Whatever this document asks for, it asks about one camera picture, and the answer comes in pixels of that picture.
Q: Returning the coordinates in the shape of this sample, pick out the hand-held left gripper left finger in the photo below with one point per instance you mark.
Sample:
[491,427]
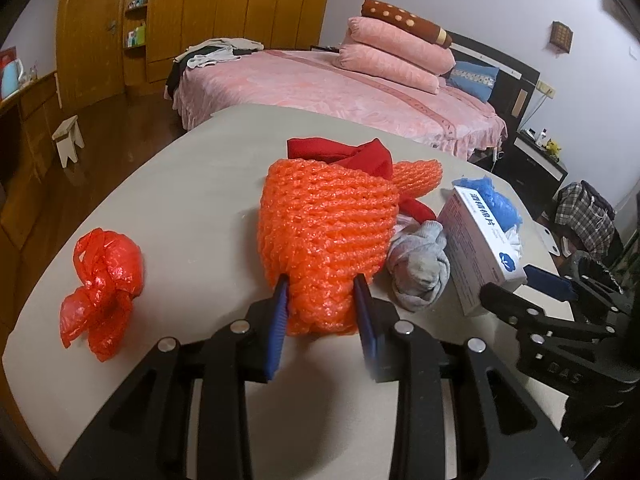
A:
[276,330]

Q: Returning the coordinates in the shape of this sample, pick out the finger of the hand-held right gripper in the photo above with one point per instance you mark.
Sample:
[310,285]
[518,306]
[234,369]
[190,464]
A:
[547,282]
[520,310]

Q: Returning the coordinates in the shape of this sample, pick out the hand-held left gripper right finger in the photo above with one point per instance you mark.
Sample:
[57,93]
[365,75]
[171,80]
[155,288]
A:
[367,330]

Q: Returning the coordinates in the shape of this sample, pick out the large orange foam net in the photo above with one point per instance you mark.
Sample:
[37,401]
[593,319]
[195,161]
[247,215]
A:
[325,230]

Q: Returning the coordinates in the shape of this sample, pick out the small orange foam net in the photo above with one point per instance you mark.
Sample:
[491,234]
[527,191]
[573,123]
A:
[420,175]

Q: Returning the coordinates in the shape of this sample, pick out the red knit glove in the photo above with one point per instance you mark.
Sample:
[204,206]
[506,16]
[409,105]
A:
[360,155]

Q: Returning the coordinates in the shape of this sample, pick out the white crumpled tissue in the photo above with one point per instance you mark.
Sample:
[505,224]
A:
[512,242]

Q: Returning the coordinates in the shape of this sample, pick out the white cardboard box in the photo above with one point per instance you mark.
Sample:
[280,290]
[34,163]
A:
[480,245]

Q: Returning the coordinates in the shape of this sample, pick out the plaid clothing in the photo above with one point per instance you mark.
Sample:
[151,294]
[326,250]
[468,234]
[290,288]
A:
[585,215]

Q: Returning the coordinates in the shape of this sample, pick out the grey sock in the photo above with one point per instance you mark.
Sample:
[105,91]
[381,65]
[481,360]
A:
[420,265]

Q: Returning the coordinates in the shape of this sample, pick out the blue plastic glove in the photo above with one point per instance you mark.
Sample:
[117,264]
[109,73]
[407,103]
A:
[502,210]

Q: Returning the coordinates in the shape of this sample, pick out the black nightstand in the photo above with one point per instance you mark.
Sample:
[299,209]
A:
[535,175]

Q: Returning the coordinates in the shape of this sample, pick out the yellow toy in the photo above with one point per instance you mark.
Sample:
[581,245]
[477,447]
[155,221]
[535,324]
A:
[553,147]

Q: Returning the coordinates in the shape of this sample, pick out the white power strip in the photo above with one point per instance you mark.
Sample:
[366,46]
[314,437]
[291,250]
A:
[497,155]

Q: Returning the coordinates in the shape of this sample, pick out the white bottle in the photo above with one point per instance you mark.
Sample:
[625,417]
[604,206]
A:
[542,136]

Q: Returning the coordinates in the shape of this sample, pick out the red plastic bag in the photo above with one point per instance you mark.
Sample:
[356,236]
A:
[100,280]

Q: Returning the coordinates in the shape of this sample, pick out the black headboard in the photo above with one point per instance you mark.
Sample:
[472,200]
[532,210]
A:
[515,75]

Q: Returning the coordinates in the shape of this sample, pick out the blue cushion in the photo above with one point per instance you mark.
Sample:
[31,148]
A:
[472,80]

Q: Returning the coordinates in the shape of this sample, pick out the pink bed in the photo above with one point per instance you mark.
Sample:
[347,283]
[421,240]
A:
[300,85]

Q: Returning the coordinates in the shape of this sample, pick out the pile of clothes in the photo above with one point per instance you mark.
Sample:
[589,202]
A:
[215,52]

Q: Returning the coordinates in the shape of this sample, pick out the white wooden stool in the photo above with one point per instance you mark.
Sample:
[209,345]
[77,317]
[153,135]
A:
[67,135]

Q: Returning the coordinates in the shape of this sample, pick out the brown dotted bolster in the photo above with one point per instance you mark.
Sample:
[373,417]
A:
[400,15]

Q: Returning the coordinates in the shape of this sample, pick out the wooden sideboard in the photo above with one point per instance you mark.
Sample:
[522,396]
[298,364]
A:
[35,110]

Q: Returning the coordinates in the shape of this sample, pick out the wooden wardrobe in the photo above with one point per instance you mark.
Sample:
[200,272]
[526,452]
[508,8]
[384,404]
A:
[225,5]

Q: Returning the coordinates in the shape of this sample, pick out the light blue kettle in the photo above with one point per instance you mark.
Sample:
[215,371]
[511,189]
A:
[10,80]

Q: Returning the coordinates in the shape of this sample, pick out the red box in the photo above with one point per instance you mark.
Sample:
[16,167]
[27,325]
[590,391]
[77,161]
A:
[7,56]

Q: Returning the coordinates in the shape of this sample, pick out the wall socket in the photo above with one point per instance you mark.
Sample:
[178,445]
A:
[546,89]

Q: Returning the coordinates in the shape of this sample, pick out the large brown wall lamp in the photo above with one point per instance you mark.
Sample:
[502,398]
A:
[562,36]

